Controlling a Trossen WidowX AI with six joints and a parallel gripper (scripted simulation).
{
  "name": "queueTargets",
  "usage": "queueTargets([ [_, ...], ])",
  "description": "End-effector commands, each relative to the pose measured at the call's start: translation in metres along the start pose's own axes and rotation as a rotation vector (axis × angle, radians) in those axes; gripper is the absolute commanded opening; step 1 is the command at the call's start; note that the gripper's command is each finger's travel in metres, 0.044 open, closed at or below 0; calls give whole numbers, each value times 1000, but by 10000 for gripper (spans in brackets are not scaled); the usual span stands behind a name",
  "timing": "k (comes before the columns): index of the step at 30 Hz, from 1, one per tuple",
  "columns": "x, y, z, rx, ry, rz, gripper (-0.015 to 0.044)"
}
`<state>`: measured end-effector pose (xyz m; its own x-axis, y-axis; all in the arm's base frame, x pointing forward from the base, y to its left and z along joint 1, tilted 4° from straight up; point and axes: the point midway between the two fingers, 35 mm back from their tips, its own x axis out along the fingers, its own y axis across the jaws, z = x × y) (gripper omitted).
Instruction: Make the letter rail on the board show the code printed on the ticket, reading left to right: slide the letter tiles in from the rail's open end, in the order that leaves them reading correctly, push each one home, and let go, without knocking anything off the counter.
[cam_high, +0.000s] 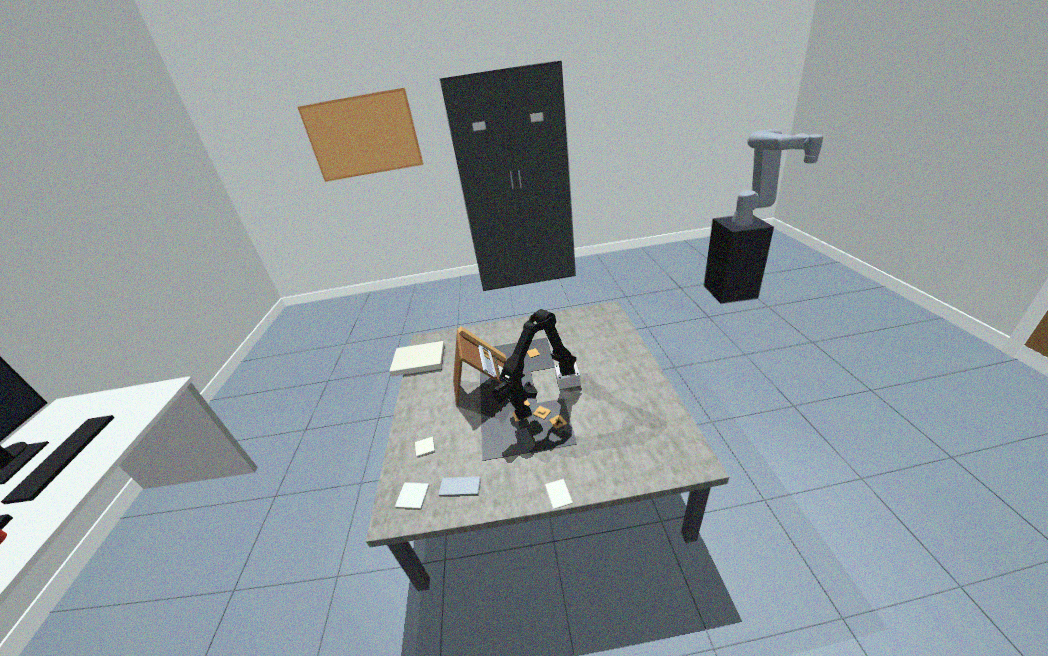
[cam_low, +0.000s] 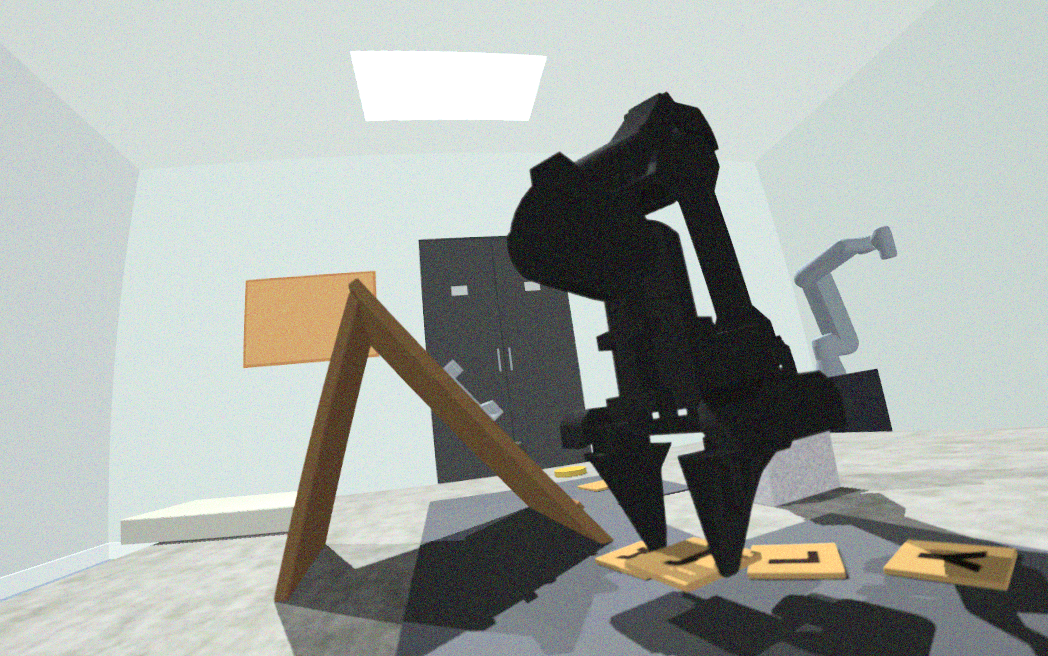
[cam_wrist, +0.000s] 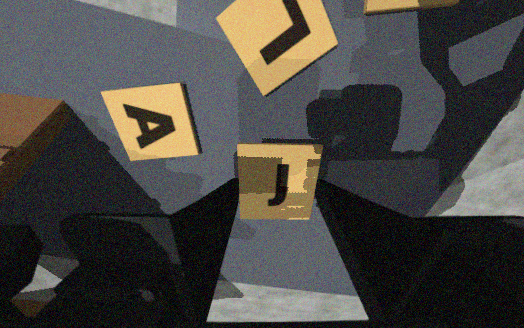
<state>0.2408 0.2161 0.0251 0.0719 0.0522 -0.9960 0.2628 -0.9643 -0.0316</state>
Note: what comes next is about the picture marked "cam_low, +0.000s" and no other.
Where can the yellow flat disc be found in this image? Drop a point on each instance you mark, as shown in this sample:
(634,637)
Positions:
(570,471)

